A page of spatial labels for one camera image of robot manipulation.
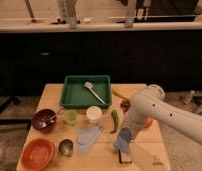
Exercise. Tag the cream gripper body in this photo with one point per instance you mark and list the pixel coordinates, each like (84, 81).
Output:
(128, 134)

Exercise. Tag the blue sponge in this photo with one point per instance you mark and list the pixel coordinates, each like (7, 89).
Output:
(123, 140)

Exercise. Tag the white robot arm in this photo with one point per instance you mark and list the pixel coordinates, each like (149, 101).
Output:
(149, 102)

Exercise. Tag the orange fruit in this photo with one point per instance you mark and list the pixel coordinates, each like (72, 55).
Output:
(148, 122)

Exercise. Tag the black whiteboard eraser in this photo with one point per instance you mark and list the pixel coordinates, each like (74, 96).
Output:
(124, 158)

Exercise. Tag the dark red grape bunch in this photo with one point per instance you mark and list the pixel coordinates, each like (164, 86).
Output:
(125, 105)

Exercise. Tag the yellow banana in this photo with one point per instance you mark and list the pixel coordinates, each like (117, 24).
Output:
(118, 93)

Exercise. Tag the white paper cup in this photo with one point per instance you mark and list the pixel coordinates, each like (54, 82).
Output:
(94, 114)

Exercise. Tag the light blue folded cloth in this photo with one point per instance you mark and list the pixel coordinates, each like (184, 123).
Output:
(86, 138)

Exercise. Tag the light green plastic cup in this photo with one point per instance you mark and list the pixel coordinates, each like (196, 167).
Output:
(70, 117)

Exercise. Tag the green plastic tray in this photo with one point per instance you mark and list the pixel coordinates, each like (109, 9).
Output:
(75, 96)

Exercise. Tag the small steel cup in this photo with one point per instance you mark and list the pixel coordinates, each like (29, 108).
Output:
(65, 148)

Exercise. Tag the metal spoon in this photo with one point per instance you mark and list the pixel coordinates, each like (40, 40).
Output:
(50, 120)

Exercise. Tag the dark brown bowl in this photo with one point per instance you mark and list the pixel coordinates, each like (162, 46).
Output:
(40, 116)

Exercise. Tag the orange plastic bowl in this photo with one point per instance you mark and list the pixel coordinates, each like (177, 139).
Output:
(37, 154)

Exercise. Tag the black office chair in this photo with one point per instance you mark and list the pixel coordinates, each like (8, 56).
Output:
(5, 104)

